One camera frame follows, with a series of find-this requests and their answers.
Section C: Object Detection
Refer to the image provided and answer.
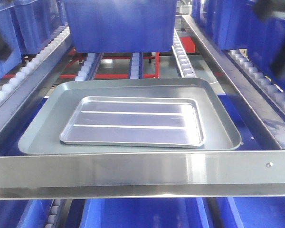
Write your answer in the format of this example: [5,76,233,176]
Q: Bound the silver metal tray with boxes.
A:
[59,96,206,148]

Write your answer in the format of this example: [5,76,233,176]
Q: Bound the large grey plastic tray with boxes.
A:
[18,78,241,155]

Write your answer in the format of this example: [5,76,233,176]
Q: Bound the blue bin on shelf centre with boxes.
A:
[63,0,177,53]

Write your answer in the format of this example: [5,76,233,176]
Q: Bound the blue bins right shelf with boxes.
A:
[191,0,285,91]

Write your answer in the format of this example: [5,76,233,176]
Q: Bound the blue bins shelf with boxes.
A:
[191,0,285,91]
[0,0,67,78]

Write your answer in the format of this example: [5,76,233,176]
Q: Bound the blue bins left shelf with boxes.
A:
[0,0,67,78]

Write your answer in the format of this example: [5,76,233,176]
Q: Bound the steel front rail right shelf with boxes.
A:
[0,150,285,200]

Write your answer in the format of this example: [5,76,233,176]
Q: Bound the red metal floor frame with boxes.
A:
[2,38,197,80]

